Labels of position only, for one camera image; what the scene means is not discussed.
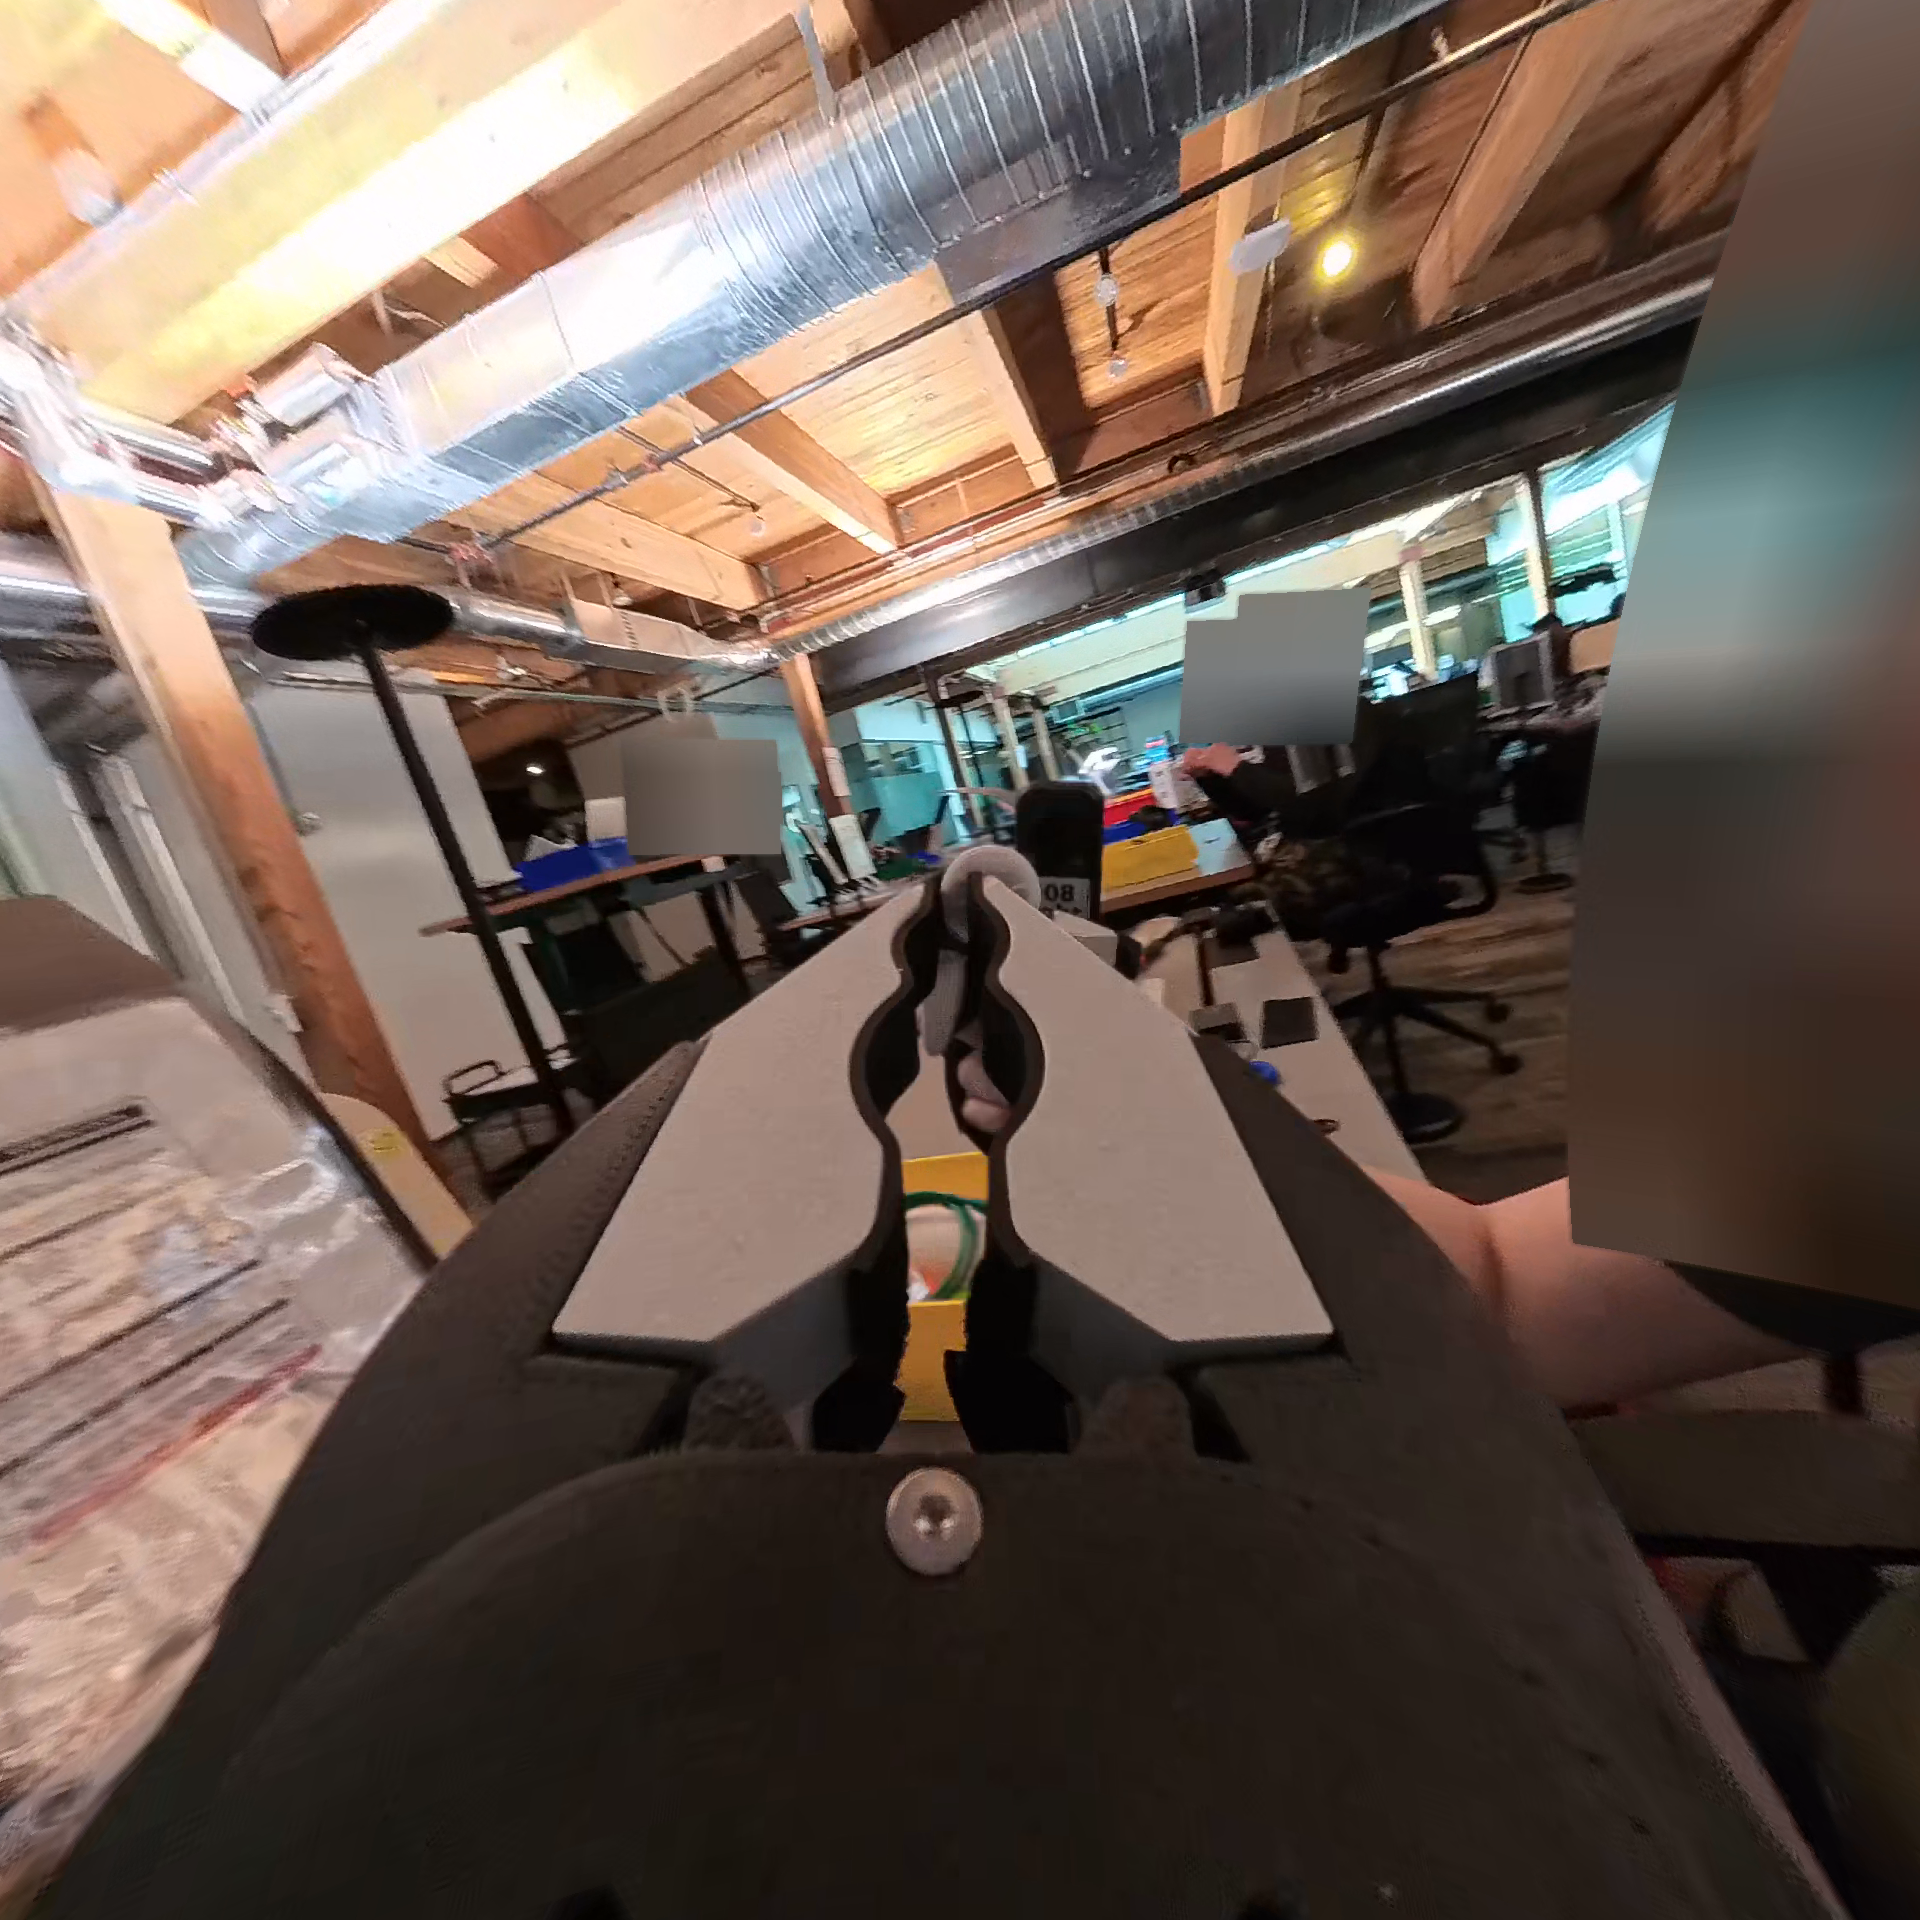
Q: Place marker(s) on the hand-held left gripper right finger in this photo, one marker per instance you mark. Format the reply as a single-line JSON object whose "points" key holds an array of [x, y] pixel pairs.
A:
{"points": [[1170, 1196]]}

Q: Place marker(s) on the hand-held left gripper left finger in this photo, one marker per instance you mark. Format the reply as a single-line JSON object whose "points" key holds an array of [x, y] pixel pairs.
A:
{"points": [[737, 1187]]}

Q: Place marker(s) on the yellow plastic bin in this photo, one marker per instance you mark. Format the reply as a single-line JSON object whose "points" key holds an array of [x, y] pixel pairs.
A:
{"points": [[936, 1349], [1153, 859]]}

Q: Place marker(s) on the person's right hand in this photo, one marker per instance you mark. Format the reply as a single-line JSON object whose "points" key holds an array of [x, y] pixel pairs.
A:
{"points": [[982, 1103]]}

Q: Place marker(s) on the small black box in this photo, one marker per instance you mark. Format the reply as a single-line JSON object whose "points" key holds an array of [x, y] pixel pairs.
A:
{"points": [[1287, 1022]]}

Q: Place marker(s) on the wooden standing desk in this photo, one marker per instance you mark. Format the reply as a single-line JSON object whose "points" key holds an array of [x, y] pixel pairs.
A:
{"points": [[602, 885]]}

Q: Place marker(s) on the blue plastic bin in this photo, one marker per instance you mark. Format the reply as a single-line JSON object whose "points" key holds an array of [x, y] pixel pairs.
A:
{"points": [[579, 866]]}

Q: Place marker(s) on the black office chair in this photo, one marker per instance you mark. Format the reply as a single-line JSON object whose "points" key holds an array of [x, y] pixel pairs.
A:
{"points": [[1422, 870]]}

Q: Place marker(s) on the round ceiling light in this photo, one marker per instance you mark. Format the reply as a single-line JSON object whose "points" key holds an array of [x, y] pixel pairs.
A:
{"points": [[1333, 255]]}

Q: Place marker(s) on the black floor lamp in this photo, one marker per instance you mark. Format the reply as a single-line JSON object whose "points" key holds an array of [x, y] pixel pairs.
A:
{"points": [[354, 621]]}

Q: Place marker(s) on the large silver ventilation duct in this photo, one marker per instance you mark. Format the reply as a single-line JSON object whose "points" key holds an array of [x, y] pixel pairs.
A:
{"points": [[841, 195]]}

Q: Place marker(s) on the wooden support post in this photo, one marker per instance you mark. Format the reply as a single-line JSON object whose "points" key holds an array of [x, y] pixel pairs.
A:
{"points": [[195, 721]]}

